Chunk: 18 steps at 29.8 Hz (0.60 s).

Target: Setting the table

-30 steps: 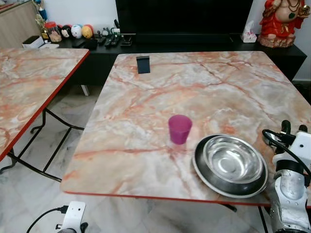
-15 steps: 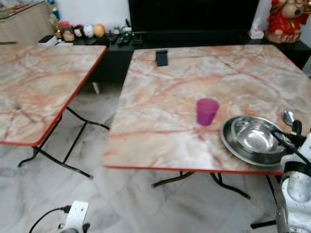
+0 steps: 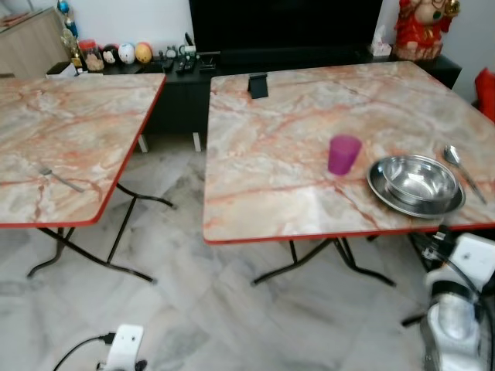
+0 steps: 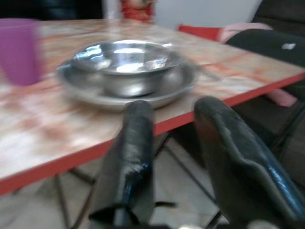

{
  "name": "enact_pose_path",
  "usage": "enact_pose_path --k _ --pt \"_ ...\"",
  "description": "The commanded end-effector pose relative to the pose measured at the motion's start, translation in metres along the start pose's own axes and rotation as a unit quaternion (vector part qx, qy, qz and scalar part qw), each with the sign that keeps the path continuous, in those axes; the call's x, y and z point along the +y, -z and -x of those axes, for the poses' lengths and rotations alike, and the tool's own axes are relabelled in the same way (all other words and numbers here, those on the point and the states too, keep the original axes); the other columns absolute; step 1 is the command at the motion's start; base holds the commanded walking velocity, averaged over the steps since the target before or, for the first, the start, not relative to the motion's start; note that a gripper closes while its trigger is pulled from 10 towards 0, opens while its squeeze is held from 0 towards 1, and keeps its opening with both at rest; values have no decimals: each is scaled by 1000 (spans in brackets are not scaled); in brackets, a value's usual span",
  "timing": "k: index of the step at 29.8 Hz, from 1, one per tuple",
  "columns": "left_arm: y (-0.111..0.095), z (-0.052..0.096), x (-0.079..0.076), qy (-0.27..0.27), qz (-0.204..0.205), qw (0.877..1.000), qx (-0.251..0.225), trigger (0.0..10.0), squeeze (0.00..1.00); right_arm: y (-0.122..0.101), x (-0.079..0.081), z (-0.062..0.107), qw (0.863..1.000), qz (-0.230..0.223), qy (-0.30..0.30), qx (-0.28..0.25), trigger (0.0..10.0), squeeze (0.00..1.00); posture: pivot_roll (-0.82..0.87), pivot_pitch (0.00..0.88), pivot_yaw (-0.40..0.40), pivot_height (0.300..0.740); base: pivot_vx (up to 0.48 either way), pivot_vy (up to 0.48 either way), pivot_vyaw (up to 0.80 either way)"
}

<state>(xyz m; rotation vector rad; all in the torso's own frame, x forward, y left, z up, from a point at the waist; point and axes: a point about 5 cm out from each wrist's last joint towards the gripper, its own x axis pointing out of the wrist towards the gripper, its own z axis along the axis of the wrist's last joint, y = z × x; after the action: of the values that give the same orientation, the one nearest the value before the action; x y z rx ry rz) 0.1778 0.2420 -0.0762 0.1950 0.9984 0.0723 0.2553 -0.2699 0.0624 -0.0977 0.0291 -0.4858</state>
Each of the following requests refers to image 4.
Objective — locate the steel bowl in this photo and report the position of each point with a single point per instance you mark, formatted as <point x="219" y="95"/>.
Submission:
<point x="126" y="78"/>

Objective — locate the white panel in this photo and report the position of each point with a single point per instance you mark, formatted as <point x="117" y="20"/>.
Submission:
<point x="202" y="12"/>

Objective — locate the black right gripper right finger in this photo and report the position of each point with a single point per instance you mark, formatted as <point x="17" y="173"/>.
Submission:
<point x="238" y="171"/>

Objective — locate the dark brown chair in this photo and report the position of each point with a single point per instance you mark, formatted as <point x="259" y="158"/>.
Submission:
<point x="286" y="14"/>

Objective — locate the black bag with white label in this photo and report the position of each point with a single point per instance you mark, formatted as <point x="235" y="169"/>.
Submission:
<point x="262" y="45"/>

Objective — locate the red figure statue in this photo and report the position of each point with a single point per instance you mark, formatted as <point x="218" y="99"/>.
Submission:
<point x="135" y="10"/>

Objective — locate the purple plastic cup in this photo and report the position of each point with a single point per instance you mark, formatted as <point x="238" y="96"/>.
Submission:
<point x="19" y="52"/>

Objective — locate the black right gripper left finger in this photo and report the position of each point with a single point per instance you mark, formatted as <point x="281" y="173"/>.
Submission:
<point x="135" y="143"/>

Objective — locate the marble table with red edge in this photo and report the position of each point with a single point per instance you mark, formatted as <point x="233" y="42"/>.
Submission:
<point x="47" y="133"/>

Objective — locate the steel plate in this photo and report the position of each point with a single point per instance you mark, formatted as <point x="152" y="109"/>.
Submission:
<point x="166" y="97"/>

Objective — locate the red plastic chair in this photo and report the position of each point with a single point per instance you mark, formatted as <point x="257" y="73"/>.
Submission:
<point x="200" y="32"/>

